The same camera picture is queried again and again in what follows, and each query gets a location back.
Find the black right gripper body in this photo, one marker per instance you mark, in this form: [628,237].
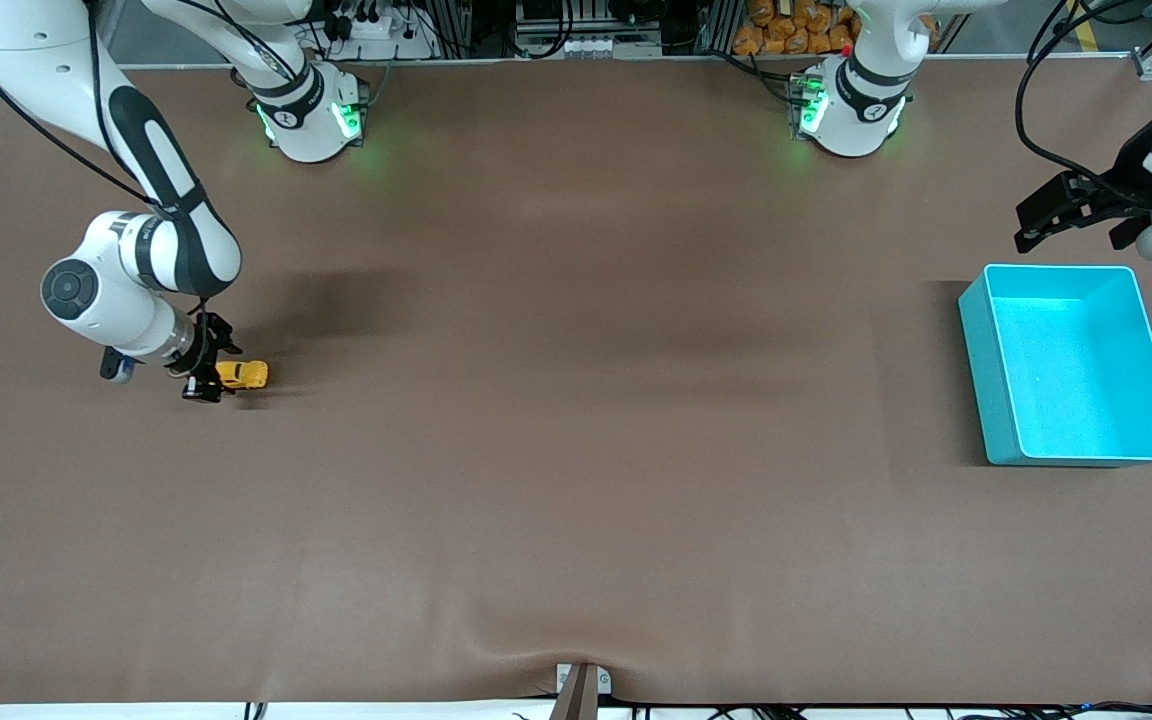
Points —
[204,352]

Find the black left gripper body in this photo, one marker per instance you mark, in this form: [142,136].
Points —
[1114,197]

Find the yellow beetle toy car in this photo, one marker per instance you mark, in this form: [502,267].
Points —
[246,375]

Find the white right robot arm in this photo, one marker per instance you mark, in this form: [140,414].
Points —
[176,250]

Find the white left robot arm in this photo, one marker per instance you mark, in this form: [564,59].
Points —
[856,110]

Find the teal plastic bin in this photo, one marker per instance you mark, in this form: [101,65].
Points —
[1076,370]

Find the pile of orange balls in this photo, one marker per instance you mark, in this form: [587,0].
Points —
[796,30]

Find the white power strip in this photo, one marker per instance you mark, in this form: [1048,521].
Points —
[376,30]

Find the brown table mat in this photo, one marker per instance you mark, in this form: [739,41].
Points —
[576,420]

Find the grey equipment rack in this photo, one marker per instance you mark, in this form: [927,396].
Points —
[586,30]

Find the metal bracket with brown bar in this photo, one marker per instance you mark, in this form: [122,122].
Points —
[581,690]

